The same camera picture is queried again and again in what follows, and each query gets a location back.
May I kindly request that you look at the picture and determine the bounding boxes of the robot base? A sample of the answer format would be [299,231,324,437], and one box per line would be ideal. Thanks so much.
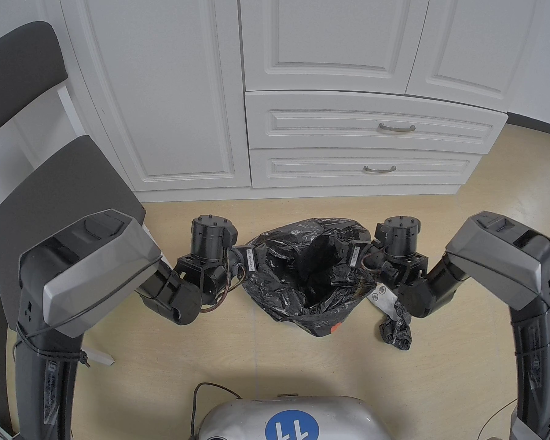
[197,394,392,440]

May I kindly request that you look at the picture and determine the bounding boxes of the white printed wrapper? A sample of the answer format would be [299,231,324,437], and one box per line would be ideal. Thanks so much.
[366,284,402,316]

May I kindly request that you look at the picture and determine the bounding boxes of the black plastic bag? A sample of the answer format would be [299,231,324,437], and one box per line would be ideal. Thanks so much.
[240,217,377,338]

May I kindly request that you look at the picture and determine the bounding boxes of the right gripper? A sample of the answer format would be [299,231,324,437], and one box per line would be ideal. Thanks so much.
[364,252,388,275]

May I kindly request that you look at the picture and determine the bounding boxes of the black cable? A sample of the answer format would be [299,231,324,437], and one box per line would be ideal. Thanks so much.
[190,382,241,436]
[481,401,519,440]

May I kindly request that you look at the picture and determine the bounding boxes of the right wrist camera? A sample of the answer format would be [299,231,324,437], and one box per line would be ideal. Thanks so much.
[347,241,372,270]

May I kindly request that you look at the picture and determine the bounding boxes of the white wardrobe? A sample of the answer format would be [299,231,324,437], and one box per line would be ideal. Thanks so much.
[30,0,550,204]

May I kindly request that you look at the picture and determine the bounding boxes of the crumpled black plastic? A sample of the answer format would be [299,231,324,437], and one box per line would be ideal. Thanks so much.
[374,301,414,352]

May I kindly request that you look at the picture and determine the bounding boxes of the white chair grey seat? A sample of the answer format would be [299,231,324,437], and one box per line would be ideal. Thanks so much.
[0,21,194,366]

